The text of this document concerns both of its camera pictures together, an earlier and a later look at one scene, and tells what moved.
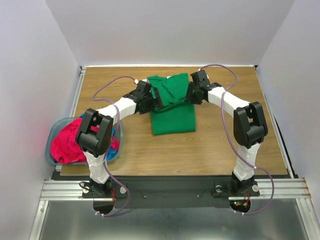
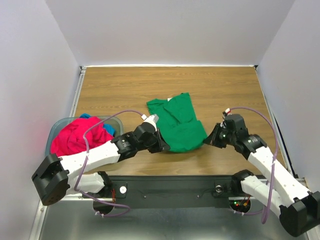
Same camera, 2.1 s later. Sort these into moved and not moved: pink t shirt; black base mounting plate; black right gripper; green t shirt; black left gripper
Moved: green t shirt; black left gripper; black right gripper
Not moved: black base mounting plate; pink t shirt
